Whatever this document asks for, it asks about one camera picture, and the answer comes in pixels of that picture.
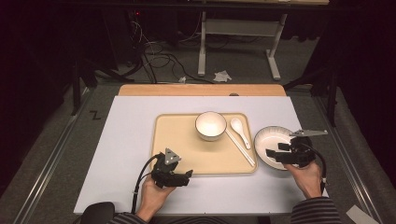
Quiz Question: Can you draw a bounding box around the white bowl with dark rim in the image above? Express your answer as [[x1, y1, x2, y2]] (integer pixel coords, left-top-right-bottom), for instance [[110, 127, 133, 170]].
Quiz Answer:
[[194, 111, 228, 142]]

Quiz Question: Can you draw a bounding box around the dark device with red light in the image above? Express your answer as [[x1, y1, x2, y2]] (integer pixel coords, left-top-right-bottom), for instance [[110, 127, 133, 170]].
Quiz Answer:
[[102, 7, 143, 64]]

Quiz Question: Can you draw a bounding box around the white metal desk frame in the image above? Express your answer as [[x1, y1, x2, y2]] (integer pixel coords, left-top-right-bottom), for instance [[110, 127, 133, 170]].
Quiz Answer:
[[197, 10, 289, 82]]

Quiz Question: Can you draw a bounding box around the hand-held gripper black cable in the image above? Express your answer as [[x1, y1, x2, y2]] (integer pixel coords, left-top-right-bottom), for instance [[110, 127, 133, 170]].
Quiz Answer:
[[306, 143, 328, 195], [131, 152, 164, 215]]

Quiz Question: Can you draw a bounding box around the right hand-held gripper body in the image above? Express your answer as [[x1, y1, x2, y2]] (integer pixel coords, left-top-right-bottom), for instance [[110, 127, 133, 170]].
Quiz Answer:
[[286, 129, 329, 168]]

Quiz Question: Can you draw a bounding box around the black metal stand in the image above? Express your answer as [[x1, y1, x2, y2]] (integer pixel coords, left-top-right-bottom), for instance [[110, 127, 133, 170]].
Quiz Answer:
[[70, 59, 135, 117], [283, 68, 341, 128]]

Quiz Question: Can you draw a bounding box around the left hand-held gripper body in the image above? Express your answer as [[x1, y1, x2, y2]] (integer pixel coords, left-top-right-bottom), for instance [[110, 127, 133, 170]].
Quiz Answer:
[[151, 147, 185, 189]]

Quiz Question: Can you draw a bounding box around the white plate with dark rim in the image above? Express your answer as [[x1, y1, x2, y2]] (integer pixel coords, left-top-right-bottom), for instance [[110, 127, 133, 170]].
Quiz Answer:
[[252, 125, 300, 172]]

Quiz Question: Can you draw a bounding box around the white board table cover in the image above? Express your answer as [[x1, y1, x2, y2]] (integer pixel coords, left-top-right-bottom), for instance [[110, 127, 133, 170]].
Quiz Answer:
[[73, 95, 335, 216]]

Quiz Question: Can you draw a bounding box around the white ceramic spoon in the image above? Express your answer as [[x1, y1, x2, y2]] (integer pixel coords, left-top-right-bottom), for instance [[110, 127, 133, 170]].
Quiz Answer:
[[230, 117, 252, 150]]

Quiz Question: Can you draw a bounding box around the white chopstick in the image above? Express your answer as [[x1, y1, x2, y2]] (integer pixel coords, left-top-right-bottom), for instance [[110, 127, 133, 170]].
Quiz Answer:
[[224, 128, 256, 166], [225, 128, 256, 167]]

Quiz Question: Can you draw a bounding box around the right hand-held gripper black cable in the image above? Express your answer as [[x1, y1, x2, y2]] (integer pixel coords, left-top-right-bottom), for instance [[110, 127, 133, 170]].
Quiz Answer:
[[306, 143, 328, 195]]

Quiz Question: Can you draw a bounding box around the person's left hand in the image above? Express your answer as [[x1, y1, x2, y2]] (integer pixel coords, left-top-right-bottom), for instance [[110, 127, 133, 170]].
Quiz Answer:
[[139, 177, 177, 214]]

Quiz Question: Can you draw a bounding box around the person's right hand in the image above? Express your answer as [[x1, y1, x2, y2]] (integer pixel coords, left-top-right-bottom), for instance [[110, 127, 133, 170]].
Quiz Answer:
[[284, 161, 321, 200]]

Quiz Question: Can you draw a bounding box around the large crumpled white paper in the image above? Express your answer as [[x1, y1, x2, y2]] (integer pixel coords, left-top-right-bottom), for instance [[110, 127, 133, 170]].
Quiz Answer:
[[213, 70, 233, 83]]

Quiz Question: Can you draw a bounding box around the flat white paper sheet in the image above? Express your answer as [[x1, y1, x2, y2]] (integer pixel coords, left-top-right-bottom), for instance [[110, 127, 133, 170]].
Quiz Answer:
[[345, 204, 381, 224]]

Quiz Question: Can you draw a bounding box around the tangle of thin cables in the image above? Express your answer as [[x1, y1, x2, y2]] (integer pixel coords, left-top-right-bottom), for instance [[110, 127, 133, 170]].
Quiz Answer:
[[130, 18, 176, 68]]

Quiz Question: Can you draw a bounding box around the left hand-held gripper black cable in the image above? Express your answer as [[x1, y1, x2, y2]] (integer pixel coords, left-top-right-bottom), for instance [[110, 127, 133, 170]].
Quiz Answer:
[[131, 152, 164, 215]]

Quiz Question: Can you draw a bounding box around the beige plastic tray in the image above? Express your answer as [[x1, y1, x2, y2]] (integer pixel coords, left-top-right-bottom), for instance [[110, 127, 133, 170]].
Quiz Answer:
[[149, 112, 259, 175]]

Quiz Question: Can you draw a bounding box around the aluminium floor rail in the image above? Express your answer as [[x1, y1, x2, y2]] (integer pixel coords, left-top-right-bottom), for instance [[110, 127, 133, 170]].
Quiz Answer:
[[12, 88, 94, 224], [312, 96, 384, 224]]

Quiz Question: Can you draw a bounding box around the black floor cable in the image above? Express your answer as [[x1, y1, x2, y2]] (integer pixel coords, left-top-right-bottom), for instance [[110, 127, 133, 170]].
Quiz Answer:
[[141, 52, 216, 85]]

